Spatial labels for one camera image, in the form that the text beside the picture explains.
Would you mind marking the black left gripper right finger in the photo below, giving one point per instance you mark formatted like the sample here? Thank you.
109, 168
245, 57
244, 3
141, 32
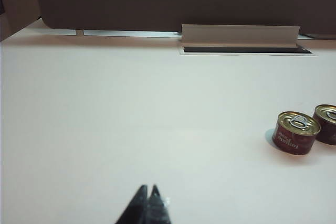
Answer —
157, 211

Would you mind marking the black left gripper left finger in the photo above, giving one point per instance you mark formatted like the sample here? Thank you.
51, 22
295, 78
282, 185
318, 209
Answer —
135, 209

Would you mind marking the red tomato paste can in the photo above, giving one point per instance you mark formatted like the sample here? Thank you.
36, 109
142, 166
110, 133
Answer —
326, 129
292, 141

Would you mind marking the brown side partition panel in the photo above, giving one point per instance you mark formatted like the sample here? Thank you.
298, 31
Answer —
18, 3

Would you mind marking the aluminium partition rail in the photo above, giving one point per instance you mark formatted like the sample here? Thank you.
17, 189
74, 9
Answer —
126, 33

